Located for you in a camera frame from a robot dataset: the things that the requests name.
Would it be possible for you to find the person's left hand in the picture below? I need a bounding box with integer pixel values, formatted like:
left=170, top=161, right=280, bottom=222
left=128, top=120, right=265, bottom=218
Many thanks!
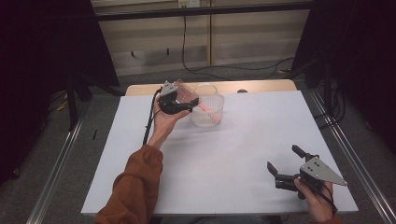
left=148, top=94, right=191, bottom=151

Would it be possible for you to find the person's right hand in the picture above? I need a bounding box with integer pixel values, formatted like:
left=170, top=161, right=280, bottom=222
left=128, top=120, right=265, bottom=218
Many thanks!
left=293, top=178, right=338, bottom=224

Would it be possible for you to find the metal floor rail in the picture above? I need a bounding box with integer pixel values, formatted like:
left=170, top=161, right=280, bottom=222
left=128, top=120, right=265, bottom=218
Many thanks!
left=26, top=118, right=85, bottom=224
left=309, top=90, right=396, bottom=224

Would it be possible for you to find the dark curtain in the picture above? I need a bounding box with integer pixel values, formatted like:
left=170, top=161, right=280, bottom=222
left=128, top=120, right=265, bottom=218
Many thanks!
left=0, top=0, right=120, bottom=188
left=292, top=0, right=396, bottom=157

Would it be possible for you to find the small wooden table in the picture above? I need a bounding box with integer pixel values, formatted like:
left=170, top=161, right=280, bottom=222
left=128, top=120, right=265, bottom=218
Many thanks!
left=125, top=78, right=298, bottom=97

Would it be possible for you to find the right hand-held gripper cable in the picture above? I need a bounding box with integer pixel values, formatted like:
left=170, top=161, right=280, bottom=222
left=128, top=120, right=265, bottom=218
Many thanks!
left=314, top=183, right=339, bottom=217

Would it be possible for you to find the white power outlet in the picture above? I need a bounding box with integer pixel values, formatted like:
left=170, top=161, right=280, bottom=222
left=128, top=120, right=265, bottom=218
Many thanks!
left=177, top=0, right=201, bottom=8

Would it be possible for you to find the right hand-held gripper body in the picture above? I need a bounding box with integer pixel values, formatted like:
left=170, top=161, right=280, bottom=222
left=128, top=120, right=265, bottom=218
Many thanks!
left=275, top=153, right=348, bottom=200

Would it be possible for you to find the white plastic basket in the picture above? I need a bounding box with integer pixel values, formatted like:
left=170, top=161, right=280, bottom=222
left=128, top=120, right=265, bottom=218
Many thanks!
left=190, top=83, right=226, bottom=128

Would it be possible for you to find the black metal stand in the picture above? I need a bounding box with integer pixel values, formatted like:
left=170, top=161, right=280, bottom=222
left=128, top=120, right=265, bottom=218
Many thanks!
left=322, top=60, right=334, bottom=115
left=66, top=73, right=94, bottom=132

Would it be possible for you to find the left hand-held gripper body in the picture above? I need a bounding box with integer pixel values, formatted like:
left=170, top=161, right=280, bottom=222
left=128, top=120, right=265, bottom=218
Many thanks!
left=159, top=79, right=191, bottom=116

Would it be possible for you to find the bundle of black floor cables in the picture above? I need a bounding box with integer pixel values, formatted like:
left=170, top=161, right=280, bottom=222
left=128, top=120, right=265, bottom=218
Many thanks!
left=312, top=87, right=347, bottom=130

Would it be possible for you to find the pink hairbrush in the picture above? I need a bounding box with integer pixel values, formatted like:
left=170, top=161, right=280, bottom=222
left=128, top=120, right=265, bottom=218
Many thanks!
left=173, top=78, right=222, bottom=123

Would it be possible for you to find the black power cable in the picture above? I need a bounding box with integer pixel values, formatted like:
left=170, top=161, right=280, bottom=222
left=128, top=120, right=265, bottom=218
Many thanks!
left=181, top=13, right=295, bottom=81

